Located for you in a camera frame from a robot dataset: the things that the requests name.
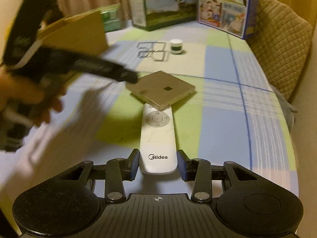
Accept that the person's left hand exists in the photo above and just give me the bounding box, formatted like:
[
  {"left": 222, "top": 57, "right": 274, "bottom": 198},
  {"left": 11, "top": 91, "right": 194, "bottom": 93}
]
[{"left": 0, "top": 71, "right": 67, "bottom": 127}]

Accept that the green and white milk carton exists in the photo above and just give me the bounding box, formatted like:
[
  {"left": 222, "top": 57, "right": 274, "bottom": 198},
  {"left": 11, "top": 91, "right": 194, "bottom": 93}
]
[{"left": 126, "top": 0, "right": 199, "bottom": 32}]

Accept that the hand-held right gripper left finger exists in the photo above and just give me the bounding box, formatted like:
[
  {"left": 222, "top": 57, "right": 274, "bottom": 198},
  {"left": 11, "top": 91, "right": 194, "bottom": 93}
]
[{"left": 58, "top": 148, "right": 140, "bottom": 203}]

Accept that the grey cloth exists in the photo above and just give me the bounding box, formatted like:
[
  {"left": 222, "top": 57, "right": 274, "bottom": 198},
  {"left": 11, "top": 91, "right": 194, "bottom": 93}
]
[{"left": 272, "top": 86, "right": 298, "bottom": 130}]

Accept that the plaid tablecloth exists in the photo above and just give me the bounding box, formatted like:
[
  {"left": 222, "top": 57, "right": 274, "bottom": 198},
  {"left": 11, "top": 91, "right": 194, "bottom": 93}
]
[{"left": 0, "top": 26, "right": 301, "bottom": 205}]

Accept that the blue printed carton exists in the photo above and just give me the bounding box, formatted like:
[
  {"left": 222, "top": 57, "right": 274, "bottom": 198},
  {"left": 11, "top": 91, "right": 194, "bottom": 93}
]
[{"left": 197, "top": 0, "right": 259, "bottom": 40}]

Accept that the metal wire rack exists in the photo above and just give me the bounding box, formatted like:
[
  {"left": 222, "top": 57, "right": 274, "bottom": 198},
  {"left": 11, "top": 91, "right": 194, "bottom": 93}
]
[{"left": 137, "top": 41, "right": 170, "bottom": 62}]

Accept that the gold square plate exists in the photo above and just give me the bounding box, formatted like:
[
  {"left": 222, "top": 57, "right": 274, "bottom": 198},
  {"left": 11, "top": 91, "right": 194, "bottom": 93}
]
[{"left": 125, "top": 70, "right": 196, "bottom": 111}]

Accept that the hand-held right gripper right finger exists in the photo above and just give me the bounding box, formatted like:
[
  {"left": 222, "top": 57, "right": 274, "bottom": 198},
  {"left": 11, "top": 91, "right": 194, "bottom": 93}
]
[{"left": 177, "top": 149, "right": 259, "bottom": 203}]

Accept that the white remote control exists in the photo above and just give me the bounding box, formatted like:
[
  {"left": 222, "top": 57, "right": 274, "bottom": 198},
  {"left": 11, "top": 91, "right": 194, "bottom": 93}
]
[{"left": 139, "top": 103, "right": 179, "bottom": 175}]

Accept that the green wrapped package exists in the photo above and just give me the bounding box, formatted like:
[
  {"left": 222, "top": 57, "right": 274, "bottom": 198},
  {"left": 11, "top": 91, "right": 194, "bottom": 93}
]
[{"left": 101, "top": 3, "right": 122, "bottom": 33}]

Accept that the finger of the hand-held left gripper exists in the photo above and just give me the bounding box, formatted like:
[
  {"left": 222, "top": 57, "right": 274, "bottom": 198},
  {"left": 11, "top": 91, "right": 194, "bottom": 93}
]
[{"left": 66, "top": 51, "right": 139, "bottom": 84}]

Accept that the small jar with white lid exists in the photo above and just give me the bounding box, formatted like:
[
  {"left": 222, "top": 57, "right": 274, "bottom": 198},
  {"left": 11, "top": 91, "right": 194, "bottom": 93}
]
[{"left": 171, "top": 38, "right": 185, "bottom": 54}]

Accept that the tan quilted cushion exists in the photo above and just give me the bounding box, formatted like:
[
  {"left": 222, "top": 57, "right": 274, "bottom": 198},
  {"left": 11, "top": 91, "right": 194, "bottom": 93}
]
[{"left": 247, "top": 0, "right": 314, "bottom": 103}]

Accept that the brown cardboard box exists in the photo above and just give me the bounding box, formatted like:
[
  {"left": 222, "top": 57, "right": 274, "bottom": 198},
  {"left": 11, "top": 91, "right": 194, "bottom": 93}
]
[{"left": 37, "top": 12, "right": 109, "bottom": 80}]

